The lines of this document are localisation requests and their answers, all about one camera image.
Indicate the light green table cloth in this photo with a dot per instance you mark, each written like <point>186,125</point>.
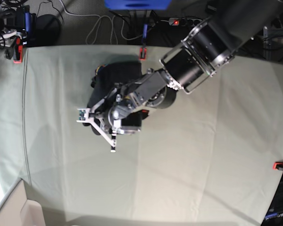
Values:
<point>205,161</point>

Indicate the blue box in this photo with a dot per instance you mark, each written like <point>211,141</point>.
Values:
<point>137,4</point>

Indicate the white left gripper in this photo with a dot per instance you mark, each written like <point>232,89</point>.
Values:
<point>114,115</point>

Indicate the red black clamp left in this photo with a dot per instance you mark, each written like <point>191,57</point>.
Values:
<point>15,51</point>

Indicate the black t-shirt with colourful print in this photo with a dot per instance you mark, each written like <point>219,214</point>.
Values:
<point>116,78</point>

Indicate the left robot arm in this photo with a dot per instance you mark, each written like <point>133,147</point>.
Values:
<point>210,45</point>

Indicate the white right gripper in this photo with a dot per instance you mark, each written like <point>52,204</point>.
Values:
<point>7,37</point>

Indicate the red black clamp middle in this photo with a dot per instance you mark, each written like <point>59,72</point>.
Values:
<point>142,53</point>

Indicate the black power strip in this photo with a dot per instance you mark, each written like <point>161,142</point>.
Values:
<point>189,21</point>

